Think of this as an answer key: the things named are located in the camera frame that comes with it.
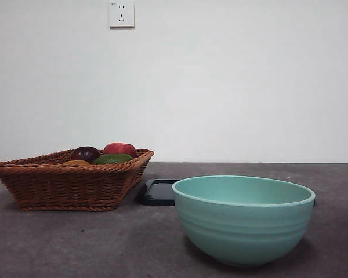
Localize white wall socket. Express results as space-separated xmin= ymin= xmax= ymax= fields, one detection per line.
xmin=109 ymin=0 xmax=135 ymax=29

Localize dark red plum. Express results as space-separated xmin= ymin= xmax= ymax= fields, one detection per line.
xmin=71 ymin=146 xmax=101 ymax=163

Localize brown yellow kiwi fruit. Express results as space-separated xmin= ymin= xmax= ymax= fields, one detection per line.
xmin=61 ymin=159 xmax=92 ymax=167

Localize teal ceramic bowl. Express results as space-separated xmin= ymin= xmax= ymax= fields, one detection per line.
xmin=171 ymin=175 xmax=316 ymax=268

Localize green avocado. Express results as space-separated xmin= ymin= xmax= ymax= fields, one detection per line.
xmin=91 ymin=153 xmax=133 ymax=166

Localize black rectangular tray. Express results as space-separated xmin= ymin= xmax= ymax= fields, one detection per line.
xmin=136 ymin=178 xmax=317 ymax=207

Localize brown wicker basket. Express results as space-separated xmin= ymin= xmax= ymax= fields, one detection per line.
xmin=0 ymin=148 xmax=155 ymax=212

